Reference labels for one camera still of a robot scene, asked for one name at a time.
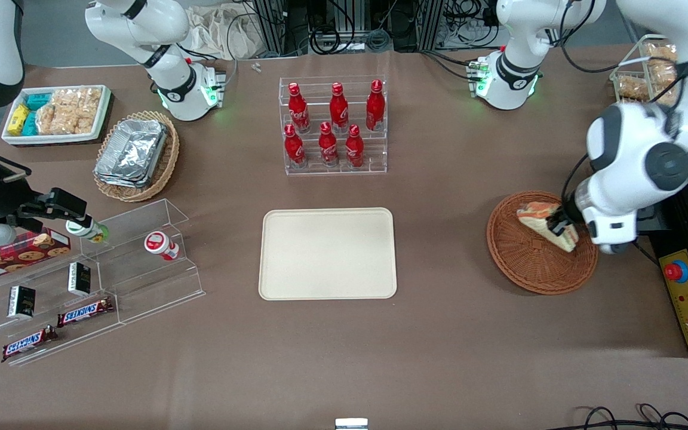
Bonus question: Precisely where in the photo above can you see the white rectangular snack tray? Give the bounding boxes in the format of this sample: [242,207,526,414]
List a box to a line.
[1,84,112,146]

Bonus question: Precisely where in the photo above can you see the aluminium foil tray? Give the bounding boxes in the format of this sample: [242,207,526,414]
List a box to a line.
[94,168,165,190]
[97,119,167,180]

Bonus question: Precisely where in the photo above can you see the triangle sandwich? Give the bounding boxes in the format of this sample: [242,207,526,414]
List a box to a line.
[516,201,579,253]

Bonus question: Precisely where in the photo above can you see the brown snack pack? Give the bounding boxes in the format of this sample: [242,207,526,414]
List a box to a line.
[649,62,680,91]
[615,74,650,102]
[645,44,679,65]

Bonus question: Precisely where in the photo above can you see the red cookie box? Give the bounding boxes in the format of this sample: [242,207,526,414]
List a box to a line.
[0,228,72,285]

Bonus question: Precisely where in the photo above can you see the black cable bundle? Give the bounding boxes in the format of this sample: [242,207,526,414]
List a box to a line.
[310,0,394,55]

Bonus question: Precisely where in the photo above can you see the white cable bundle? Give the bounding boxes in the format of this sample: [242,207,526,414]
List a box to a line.
[441,0,503,50]

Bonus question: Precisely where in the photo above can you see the black overhead cable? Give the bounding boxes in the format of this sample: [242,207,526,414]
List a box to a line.
[556,0,650,76]

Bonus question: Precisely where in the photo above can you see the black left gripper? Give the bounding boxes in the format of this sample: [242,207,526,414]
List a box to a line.
[549,190,588,238]

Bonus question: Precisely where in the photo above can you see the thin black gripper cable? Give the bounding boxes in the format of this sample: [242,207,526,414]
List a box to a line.
[560,152,591,207]

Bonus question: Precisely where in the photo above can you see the clear acrylic bottle rack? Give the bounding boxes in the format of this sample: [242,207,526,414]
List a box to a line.
[278,76,389,176]

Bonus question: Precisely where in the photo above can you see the black base cables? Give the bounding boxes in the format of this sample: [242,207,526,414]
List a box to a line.
[420,50,480,82]

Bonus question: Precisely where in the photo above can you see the green capped small bottle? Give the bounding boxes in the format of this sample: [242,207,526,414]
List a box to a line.
[65,219,110,244]

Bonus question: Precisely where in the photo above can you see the black side platform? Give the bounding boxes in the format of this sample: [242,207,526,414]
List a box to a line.
[635,166,688,359]

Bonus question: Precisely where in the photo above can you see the light wicker basket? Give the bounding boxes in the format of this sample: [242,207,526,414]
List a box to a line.
[93,110,180,203]

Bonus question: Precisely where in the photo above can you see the brown wicker basket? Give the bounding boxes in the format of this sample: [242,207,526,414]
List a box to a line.
[486,190,599,296]

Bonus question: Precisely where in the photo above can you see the red cola bottle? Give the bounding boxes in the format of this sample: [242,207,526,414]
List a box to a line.
[328,82,350,134]
[344,124,366,170]
[318,122,340,168]
[287,82,312,134]
[284,124,308,168]
[365,79,387,133]

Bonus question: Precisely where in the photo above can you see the black floor cables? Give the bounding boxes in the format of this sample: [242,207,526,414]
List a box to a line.
[550,404,688,430]

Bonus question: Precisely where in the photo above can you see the rice cracker pack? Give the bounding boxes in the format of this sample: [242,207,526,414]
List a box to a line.
[51,88,103,134]
[35,102,73,136]

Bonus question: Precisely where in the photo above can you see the beige plastic tray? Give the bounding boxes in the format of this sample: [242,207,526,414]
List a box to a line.
[259,207,398,301]

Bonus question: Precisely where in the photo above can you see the small black box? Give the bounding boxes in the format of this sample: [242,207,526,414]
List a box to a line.
[67,261,93,297]
[7,285,37,320]

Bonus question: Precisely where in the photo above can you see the red capped small bottle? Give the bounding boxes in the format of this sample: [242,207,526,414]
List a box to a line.
[143,231,181,262]

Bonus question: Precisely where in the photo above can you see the yellow snack packet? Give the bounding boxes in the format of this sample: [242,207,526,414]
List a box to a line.
[7,105,31,136]

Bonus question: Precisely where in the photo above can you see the snickers bar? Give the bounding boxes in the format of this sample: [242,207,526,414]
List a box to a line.
[57,296,115,328]
[1,325,59,364]

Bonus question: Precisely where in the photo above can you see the white wire rack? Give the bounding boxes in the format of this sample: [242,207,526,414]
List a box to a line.
[609,34,688,129]

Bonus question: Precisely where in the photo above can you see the aluminium frame post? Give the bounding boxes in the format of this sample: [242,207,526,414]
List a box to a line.
[256,0,290,56]
[418,0,446,52]

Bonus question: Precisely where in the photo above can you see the clear acrylic stepped display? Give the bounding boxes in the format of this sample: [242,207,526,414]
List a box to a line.
[0,198,207,367]

